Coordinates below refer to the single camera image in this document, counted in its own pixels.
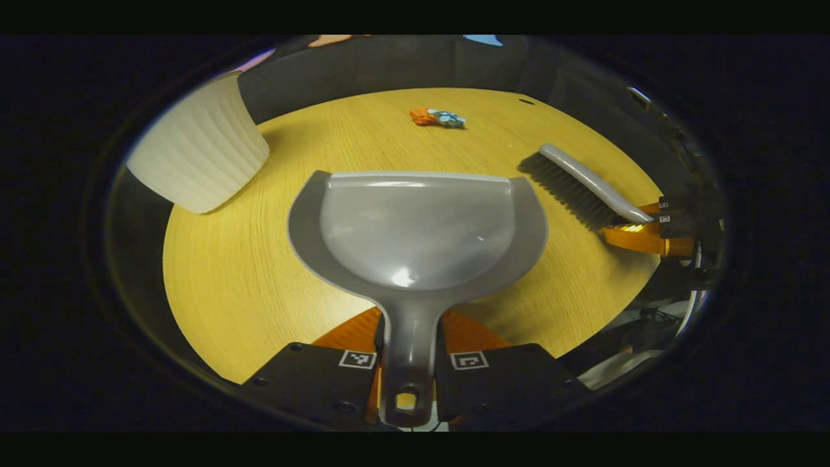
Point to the orange trash scrap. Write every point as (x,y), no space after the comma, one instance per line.
(421,117)

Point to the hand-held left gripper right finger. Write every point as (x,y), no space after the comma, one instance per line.
(499,383)

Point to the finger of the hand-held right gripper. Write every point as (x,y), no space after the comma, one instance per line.
(648,240)
(674,205)

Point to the grey dustpan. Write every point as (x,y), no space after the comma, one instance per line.
(415,227)

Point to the small grey broom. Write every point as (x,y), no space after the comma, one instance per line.
(570,194)

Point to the blue trash scrap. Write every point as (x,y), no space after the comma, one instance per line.
(447,119)

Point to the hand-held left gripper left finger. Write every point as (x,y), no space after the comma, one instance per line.
(318,383)

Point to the white garbage bin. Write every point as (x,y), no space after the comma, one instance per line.
(201,155)

